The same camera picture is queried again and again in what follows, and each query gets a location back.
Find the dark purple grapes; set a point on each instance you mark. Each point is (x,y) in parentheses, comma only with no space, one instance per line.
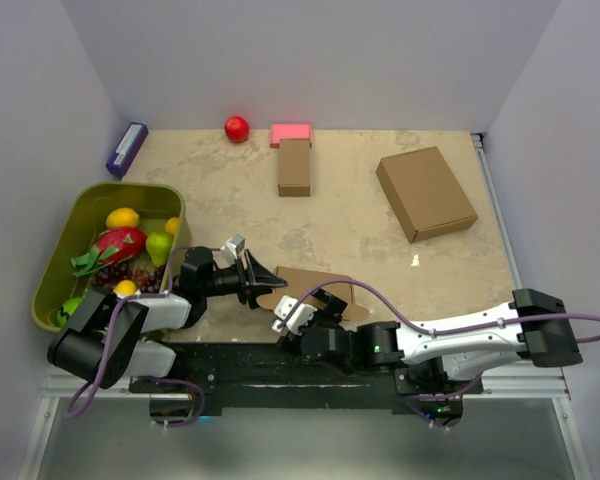
(146,280)

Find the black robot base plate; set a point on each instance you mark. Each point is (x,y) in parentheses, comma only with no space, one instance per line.
(213,377)

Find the green pear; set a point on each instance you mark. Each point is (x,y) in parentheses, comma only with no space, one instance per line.
(158,246)

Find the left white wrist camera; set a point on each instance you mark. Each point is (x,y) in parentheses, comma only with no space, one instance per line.
(232,249)

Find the red dragon fruit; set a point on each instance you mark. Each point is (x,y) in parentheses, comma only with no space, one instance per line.
(112,246)

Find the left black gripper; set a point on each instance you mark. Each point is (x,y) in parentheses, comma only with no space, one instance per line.
(261,280)

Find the yellow banana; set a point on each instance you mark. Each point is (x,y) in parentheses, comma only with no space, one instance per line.
(125,288)

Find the small folded cardboard box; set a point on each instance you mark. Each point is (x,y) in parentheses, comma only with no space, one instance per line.
(294,168)

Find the small orange fruit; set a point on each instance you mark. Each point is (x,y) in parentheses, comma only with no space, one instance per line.
(171,225)

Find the green striped watermelon toy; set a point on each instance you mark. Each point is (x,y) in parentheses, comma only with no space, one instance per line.
(66,310)

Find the pink sticky note block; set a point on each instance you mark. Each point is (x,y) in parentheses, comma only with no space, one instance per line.
(282,131)

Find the olive green plastic bin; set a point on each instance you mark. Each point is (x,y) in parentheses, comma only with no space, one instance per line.
(155,204)

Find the yellow orange mango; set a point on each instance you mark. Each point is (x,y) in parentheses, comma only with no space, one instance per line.
(122,217)

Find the red apple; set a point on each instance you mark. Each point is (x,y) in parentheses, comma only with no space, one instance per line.
(237,129)

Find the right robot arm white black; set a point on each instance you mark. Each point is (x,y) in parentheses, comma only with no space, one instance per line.
(532,326)

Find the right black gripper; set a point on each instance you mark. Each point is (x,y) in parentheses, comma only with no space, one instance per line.
(333,310)

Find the large folded cardboard box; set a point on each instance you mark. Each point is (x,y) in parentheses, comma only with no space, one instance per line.
(424,194)

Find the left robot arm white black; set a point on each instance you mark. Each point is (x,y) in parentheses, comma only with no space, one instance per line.
(101,341)

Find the aluminium frame rail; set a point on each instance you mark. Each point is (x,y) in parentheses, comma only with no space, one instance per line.
(518,380)

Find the purple rectangular box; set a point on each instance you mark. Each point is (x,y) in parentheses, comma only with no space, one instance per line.
(121,159)

